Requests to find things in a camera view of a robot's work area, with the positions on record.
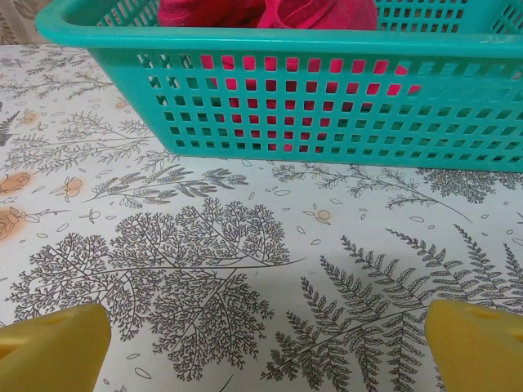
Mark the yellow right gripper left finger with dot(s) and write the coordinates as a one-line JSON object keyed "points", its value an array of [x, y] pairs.
{"points": [[53, 351]]}

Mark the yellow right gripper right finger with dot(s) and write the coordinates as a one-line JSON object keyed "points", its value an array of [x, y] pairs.
{"points": [[474, 351]]}

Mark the red t-shirt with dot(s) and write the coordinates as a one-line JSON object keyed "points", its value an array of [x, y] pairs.
{"points": [[327, 12]]}

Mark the floral printed tablecloth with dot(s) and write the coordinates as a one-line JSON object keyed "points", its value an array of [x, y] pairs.
{"points": [[204, 245]]}

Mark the teal plastic basket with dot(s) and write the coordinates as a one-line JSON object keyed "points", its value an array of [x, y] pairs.
{"points": [[286, 41]]}

